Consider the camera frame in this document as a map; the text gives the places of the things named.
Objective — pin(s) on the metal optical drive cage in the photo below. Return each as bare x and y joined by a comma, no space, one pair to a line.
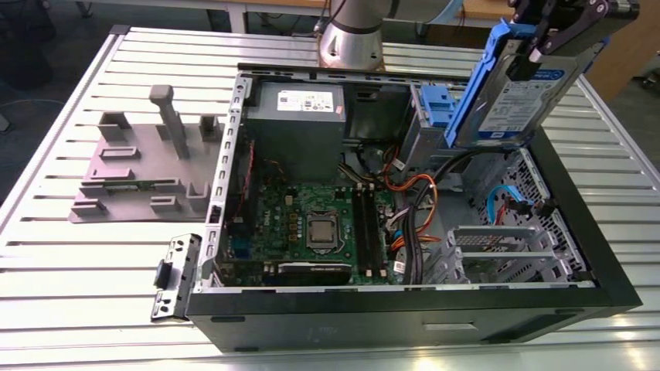
429,143

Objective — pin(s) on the wooden cabinet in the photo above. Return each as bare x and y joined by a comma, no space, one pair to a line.
634,69

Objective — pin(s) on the blue plastic drive latch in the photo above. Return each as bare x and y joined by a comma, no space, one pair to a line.
435,104

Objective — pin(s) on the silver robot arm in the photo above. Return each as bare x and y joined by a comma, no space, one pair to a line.
351,46

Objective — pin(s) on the grey parts rack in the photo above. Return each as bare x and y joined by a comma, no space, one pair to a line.
145,170

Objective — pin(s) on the metal slot retention bracket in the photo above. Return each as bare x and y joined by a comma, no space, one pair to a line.
178,251

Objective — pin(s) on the grey power supply unit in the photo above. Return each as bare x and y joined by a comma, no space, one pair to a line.
294,147

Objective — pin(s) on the black RAM slot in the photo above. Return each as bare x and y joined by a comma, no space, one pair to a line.
378,232
363,232

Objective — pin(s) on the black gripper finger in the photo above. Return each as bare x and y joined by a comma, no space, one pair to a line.
578,23
521,54

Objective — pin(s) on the black graphics card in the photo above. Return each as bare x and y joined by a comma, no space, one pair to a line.
315,270

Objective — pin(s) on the green RAM stick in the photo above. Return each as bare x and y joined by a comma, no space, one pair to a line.
129,185

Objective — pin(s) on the CPU socket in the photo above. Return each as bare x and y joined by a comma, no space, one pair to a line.
325,213

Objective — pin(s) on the silver CPU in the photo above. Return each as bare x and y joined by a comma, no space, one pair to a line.
325,232

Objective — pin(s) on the hard disk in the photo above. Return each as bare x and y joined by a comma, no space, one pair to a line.
515,108

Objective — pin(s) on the black open PC case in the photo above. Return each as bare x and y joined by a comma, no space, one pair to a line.
413,320

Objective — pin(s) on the green motherboard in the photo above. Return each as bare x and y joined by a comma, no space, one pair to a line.
281,201

